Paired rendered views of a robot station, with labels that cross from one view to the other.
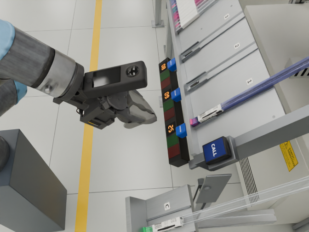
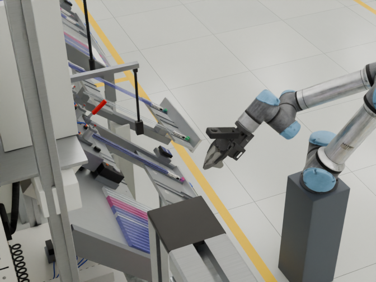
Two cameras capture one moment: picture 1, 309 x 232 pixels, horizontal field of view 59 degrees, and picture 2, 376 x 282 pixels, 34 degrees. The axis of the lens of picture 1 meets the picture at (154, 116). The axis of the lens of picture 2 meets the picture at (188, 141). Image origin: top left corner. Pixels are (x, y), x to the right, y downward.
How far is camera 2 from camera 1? 228 cm
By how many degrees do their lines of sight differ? 87
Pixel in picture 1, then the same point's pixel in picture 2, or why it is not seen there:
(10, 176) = (291, 179)
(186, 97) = (191, 191)
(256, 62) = (153, 175)
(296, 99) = not seen: hidden behind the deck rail
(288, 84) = not seen: hidden behind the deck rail
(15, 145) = (305, 192)
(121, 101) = (219, 141)
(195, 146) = (177, 169)
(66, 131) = not seen: outside the picture
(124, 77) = (216, 128)
